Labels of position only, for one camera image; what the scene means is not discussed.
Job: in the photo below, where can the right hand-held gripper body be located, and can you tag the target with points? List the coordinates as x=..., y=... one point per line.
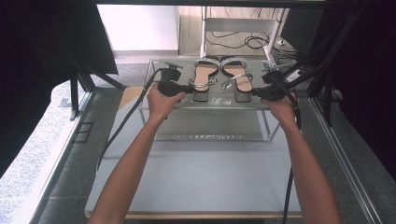
x=274, y=87

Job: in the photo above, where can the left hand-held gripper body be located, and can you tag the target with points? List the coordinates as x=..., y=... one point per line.
x=169, y=85

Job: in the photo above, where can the two-tier metal shoe rack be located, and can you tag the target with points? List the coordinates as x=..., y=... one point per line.
x=211, y=124

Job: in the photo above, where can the person's left hand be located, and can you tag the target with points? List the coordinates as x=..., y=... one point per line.
x=162, y=105

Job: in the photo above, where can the person's right hand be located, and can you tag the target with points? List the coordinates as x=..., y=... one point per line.
x=281, y=109

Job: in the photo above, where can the white power strip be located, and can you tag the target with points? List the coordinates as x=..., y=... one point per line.
x=295, y=75

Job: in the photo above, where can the black metal stand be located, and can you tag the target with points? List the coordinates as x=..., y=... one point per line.
x=323, y=71
x=77, y=87

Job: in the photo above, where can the white panel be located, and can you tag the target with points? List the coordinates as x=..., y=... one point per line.
x=137, y=28

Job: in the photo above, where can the white metal stand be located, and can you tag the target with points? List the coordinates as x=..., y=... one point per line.
x=239, y=25

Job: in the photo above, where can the black curtain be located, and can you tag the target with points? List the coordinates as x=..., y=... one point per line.
x=367, y=62
x=37, y=62

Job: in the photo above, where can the aluminium rail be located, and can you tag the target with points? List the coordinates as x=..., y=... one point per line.
x=345, y=158
x=59, y=161

